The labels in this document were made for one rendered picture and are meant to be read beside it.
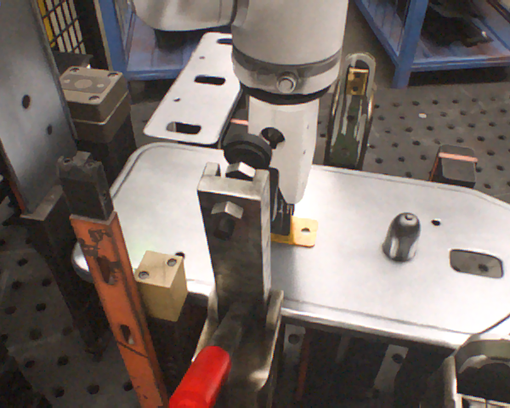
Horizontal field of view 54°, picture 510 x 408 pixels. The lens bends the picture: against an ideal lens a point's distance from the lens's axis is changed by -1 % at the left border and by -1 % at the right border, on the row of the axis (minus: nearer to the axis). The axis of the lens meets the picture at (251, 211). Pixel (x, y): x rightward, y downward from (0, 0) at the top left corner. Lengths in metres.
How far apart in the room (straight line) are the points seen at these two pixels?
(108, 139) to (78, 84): 0.08
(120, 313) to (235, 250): 0.15
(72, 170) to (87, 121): 0.33
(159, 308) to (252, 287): 0.12
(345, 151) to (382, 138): 0.55
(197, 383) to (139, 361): 0.23
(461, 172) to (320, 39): 0.35
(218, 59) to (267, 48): 0.46
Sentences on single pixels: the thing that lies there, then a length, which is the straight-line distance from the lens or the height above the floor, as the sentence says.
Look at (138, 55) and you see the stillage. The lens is 2.63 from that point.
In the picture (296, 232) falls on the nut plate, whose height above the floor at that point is 1.00.
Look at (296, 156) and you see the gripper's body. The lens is 0.41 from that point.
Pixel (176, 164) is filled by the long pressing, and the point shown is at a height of 1.00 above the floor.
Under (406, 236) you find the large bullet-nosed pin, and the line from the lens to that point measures 0.51.
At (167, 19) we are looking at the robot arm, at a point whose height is 1.26.
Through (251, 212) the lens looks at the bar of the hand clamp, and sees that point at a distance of 0.28.
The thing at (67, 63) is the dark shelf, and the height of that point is 1.03.
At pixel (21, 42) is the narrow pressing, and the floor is 1.16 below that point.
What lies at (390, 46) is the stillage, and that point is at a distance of 2.68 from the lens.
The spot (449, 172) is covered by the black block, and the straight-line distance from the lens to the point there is 0.66.
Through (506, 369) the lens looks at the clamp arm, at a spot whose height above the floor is 1.10.
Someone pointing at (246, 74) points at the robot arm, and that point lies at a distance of 0.39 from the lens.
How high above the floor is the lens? 1.40
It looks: 46 degrees down
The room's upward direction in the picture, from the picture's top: straight up
